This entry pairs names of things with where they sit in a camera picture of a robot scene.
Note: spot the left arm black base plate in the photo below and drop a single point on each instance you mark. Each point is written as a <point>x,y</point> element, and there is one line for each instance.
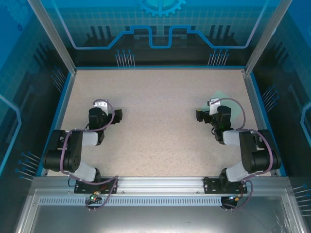
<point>109,185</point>

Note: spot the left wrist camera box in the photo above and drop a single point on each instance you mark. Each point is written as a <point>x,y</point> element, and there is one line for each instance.
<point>100,104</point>

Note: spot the blue table side trim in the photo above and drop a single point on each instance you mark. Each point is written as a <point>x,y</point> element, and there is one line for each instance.
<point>62,102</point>
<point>261,102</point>

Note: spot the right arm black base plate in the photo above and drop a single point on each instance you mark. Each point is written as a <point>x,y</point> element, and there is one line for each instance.
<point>211,185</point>

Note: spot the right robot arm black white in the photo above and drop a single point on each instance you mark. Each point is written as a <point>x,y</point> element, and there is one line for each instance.
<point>252,153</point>

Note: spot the aluminium mounting rail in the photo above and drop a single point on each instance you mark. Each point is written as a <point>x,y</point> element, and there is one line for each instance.
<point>160,184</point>

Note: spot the steel sheet panel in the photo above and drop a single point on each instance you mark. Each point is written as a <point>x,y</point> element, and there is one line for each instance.
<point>155,221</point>

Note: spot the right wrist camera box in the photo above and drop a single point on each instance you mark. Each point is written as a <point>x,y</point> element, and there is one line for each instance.
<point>213,106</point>

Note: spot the aluminium frame post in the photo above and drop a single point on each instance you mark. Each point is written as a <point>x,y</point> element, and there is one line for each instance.
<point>57,41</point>
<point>264,36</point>

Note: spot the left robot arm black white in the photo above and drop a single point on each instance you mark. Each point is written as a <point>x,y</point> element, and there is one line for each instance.
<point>73,150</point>

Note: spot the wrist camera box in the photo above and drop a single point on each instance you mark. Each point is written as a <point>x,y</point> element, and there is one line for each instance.
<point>100,104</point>
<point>213,106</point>

